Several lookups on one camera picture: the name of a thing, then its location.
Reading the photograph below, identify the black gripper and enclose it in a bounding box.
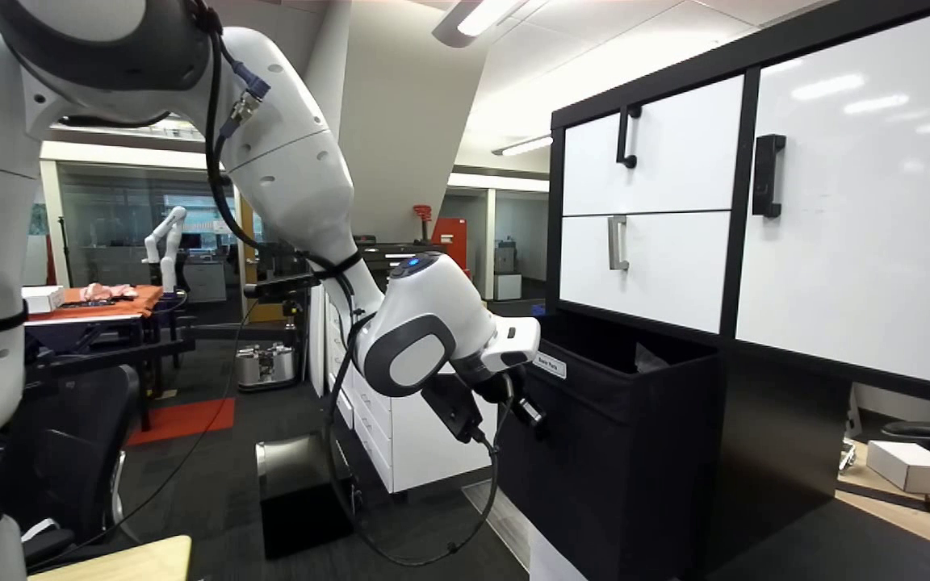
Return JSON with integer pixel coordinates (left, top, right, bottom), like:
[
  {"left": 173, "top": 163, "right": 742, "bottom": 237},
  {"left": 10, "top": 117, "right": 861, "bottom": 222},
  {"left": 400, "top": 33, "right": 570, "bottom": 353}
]
[{"left": 472, "top": 359, "right": 551, "bottom": 435}]

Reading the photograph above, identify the black fabric basket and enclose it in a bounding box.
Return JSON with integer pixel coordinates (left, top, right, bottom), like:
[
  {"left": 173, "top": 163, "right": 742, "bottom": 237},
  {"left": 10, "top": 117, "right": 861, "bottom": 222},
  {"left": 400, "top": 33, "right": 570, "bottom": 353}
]
[{"left": 495, "top": 333, "right": 720, "bottom": 581}]

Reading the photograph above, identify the white basket label tag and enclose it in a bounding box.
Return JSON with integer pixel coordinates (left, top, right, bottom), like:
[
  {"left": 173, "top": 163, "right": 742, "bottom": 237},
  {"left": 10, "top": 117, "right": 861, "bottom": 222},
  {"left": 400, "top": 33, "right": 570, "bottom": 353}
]
[{"left": 526, "top": 353, "right": 572, "bottom": 381}]

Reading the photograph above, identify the white drawer cabinet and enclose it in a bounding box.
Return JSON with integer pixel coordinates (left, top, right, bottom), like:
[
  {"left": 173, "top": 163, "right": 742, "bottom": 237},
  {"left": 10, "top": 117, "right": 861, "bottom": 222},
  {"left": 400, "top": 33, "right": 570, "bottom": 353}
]
[{"left": 306, "top": 280, "right": 502, "bottom": 498}]

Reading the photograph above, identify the black and white cabinet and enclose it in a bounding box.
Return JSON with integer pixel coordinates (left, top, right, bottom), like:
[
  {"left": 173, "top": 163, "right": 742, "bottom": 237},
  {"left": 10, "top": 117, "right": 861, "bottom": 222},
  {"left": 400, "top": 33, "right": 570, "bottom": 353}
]
[{"left": 543, "top": 0, "right": 930, "bottom": 581}]

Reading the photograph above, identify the white cabinet door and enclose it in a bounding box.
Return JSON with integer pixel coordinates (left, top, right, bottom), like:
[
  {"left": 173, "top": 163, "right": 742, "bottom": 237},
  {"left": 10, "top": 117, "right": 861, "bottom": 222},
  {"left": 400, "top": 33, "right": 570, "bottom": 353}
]
[{"left": 732, "top": 0, "right": 930, "bottom": 398}]

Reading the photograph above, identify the black floor box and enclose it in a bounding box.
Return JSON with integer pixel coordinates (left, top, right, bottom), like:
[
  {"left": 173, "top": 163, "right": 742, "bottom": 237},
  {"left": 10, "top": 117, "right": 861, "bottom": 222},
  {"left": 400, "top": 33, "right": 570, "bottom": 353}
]
[{"left": 253, "top": 431, "right": 359, "bottom": 561}]

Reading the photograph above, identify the silver metal case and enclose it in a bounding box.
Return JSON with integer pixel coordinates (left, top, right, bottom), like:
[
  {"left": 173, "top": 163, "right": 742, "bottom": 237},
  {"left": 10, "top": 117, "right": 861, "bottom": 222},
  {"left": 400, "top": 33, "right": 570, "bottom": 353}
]
[{"left": 232, "top": 340, "right": 302, "bottom": 393}]

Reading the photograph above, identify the red floor mat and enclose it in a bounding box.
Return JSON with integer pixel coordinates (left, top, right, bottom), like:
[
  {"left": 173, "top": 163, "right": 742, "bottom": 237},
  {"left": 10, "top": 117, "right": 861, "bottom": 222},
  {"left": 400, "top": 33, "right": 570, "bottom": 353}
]
[{"left": 124, "top": 398, "right": 239, "bottom": 452}]

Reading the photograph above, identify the flat white box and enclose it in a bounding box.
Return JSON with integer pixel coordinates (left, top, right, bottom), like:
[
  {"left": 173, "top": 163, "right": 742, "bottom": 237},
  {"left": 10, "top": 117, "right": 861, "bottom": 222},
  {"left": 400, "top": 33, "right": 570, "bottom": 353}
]
[{"left": 865, "top": 435, "right": 930, "bottom": 500}]

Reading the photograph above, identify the ceiling light panel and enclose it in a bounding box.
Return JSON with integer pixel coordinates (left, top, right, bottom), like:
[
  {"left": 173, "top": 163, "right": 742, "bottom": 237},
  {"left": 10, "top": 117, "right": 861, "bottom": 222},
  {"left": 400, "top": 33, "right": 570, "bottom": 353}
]
[{"left": 429, "top": 0, "right": 555, "bottom": 47}]

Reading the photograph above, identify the orange topped table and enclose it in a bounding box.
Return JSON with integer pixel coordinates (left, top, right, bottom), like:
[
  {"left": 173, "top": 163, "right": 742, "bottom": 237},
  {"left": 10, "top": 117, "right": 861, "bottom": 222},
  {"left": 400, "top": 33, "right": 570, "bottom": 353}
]
[{"left": 24, "top": 280, "right": 196, "bottom": 431}]

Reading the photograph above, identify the pale wooden table corner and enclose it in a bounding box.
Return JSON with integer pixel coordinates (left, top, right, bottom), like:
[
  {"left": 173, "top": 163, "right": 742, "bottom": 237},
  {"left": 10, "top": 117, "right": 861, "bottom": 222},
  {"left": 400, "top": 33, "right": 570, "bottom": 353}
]
[{"left": 25, "top": 531, "right": 196, "bottom": 581}]

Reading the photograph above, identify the black office chair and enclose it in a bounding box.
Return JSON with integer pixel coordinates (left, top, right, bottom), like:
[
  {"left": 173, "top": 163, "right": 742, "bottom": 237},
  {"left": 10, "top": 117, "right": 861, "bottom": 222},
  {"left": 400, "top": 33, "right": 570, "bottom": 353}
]
[{"left": 0, "top": 362, "right": 142, "bottom": 544}]

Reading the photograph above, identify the small white box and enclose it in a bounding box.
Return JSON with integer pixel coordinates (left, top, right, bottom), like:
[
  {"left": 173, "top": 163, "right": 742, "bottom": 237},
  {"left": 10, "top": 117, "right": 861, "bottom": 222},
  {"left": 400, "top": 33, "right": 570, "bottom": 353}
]
[{"left": 21, "top": 283, "right": 65, "bottom": 316}]

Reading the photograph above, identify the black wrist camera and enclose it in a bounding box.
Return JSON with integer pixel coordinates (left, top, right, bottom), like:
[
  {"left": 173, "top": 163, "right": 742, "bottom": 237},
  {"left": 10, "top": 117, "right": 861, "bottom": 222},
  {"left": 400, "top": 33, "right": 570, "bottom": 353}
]
[{"left": 421, "top": 371, "right": 489, "bottom": 446}]

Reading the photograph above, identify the red wall cabinet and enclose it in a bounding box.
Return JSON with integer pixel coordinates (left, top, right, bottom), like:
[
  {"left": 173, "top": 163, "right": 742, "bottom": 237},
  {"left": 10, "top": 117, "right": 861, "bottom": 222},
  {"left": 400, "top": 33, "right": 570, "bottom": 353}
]
[{"left": 429, "top": 215, "right": 472, "bottom": 270}]

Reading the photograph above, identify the silver drawer handle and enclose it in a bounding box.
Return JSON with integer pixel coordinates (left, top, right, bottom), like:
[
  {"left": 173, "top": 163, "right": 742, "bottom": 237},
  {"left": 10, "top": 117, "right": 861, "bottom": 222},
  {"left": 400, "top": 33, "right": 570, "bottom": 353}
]
[{"left": 605, "top": 213, "right": 634, "bottom": 275}]

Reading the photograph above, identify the white drawer with silver handle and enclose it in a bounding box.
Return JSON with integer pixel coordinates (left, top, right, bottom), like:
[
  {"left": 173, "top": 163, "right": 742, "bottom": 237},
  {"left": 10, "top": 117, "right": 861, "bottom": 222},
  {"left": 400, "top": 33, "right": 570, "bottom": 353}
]
[{"left": 555, "top": 208, "right": 732, "bottom": 334}]

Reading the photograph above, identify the black drawer handle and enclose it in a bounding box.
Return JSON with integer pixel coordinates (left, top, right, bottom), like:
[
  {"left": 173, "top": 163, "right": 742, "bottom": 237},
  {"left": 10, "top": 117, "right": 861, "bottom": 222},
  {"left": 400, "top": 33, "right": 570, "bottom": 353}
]
[{"left": 615, "top": 102, "right": 646, "bottom": 172}]

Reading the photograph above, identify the white drawer with black handle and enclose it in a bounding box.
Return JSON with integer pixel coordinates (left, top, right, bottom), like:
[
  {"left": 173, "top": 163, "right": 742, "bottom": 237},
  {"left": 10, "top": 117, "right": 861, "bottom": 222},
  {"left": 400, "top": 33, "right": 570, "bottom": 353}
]
[{"left": 560, "top": 75, "right": 747, "bottom": 215}]

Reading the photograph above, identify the black door handle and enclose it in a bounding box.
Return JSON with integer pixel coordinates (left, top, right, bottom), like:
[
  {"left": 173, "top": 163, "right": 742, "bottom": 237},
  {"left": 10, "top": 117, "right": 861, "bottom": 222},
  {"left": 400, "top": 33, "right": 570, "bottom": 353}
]
[{"left": 749, "top": 131, "right": 788, "bottom": 220}]

